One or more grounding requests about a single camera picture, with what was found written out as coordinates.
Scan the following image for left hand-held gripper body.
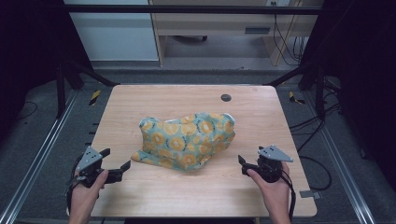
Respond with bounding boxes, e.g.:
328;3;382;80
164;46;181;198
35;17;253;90
75;146;108;189

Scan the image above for person's left hand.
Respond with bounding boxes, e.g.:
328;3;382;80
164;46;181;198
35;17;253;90
70;169;109;204

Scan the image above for black looped floor cable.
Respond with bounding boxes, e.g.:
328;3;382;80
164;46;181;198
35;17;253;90
298;154;333;191

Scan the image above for yellow-handled tool right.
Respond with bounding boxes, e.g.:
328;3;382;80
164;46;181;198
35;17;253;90
288;91;306;105

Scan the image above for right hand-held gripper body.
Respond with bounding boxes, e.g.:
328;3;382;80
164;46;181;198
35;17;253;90
255;145;294;184

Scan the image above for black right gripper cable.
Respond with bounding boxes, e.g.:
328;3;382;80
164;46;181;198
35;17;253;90
279;169;297;222

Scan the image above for white cabinet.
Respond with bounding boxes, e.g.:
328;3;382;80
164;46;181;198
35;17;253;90
63;0;160;63

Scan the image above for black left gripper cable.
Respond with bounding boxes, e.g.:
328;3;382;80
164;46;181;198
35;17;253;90
65;153;87;217

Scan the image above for aluminium floor rail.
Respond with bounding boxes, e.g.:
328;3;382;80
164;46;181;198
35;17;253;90
302;91;377;224
0;89;79;224

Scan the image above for yellow-handled tool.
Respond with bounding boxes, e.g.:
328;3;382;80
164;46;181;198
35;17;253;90
89;89;102;107
288;91;306;105

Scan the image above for green cloth with orange print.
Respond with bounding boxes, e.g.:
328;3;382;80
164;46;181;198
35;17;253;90
130;111;237;173

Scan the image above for black metal frame stand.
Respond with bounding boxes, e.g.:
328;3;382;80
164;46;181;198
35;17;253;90
55;59;121;119
263;61;327;121

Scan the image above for thin black floor cable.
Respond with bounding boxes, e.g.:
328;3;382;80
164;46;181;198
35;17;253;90
16;100;39;121

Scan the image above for grey tape patch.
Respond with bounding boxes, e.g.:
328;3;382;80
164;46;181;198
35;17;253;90
299;189;322;201

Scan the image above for black floor cable bundle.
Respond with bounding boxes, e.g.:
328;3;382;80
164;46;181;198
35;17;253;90
289;92;343;154

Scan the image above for black hanging desk cables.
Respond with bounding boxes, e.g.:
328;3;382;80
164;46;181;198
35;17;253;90
271;1;309;67

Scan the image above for black horizontal frame bar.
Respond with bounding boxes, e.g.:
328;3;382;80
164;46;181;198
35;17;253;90
63;4;323;16

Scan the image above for yellow-handled tool left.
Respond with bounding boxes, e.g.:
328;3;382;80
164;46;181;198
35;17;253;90
89;89;102;107

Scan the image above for person's right hand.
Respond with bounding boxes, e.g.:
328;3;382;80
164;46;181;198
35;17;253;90
247;161;291;210

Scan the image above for black curtain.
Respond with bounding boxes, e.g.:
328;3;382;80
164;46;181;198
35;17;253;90
0;0;93;144
300;0;396;192

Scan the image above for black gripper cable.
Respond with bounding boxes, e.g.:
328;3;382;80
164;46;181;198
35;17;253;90
65;153;87;217
279;169;297;222

